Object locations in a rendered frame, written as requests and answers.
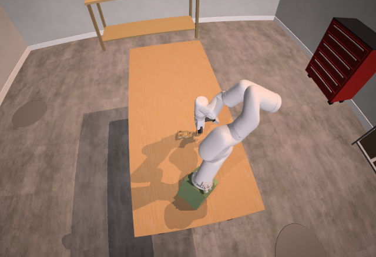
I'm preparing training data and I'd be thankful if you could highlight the wooden tray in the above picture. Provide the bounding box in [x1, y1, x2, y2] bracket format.
[177, 131, 189, 138]

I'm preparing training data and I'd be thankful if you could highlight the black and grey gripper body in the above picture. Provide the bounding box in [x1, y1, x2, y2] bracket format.
[194, 116, 205, 130]

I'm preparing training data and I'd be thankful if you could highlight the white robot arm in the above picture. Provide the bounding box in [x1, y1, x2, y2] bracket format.
[192, 80, 281, 193]

